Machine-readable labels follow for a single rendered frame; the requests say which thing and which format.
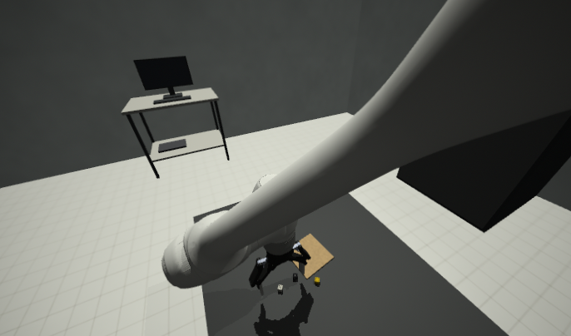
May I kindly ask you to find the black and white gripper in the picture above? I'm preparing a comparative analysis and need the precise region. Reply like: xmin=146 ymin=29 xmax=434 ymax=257
xmin=249 ymin=240 xmax=311 ymax=296

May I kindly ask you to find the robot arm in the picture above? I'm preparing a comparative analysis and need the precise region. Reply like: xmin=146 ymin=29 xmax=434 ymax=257
xmin=161 ymin=0 xmax=571 ymax=289

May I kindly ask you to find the tan square mat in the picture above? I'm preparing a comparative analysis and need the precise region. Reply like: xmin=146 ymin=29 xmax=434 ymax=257
xmin=299 ymin=234 xmax=334 ymax=279

